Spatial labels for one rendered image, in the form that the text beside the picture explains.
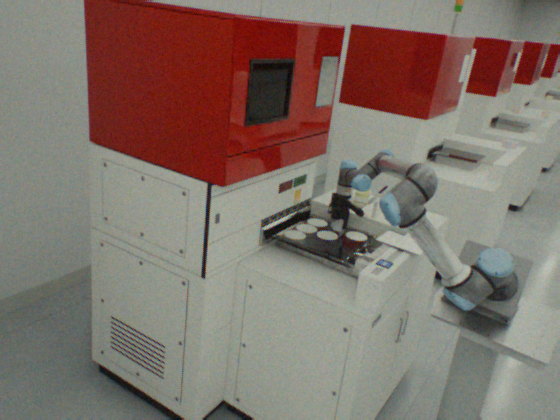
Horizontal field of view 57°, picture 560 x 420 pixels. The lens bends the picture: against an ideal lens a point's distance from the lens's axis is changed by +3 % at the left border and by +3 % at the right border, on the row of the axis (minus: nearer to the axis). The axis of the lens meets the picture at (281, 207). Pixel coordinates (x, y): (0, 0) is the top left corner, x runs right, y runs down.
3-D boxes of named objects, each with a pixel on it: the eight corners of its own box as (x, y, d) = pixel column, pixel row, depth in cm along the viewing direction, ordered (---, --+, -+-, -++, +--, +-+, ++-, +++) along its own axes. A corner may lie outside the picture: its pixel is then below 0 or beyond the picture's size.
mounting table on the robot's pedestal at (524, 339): (558, 340, 215) (568, 313, 210) (537, 394, 180) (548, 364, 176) (449, 296, 238) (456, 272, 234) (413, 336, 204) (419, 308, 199)
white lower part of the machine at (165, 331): (90, 372, 263) (88, 227, 234) (199, 306, 329) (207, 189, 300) (193, 441, 229) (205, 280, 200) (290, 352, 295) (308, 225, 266)
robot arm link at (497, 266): (521, 274, 190) (522, 260, 179) (493, 297, 190) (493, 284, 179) (495, 253, 198) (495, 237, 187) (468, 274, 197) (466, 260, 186)
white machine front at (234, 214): (201, 277, 202) (207, 183, 187) (303, 223, 267) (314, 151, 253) (207, 280, 200) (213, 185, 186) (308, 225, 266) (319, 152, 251)
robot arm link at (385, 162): (442, 159, 174) (379, 142, 219) (417, 179, 173) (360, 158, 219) (458, 184, 178) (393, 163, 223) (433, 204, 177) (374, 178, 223)
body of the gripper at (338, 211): (327, 214, 236) (331, 190, 231) (344, 215, 237) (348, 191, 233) (331, 220, 229) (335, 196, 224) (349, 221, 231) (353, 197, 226)
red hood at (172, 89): (88, 141, 219) (82, -10, 198) (212, 122, 284) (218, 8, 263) (224, 188, 184) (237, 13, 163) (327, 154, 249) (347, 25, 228)
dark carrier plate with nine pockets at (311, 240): (275, 235, 230) (276, 234, 230) (312, 216, 258) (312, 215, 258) (342, 260, 214) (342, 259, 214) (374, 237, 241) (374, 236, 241)
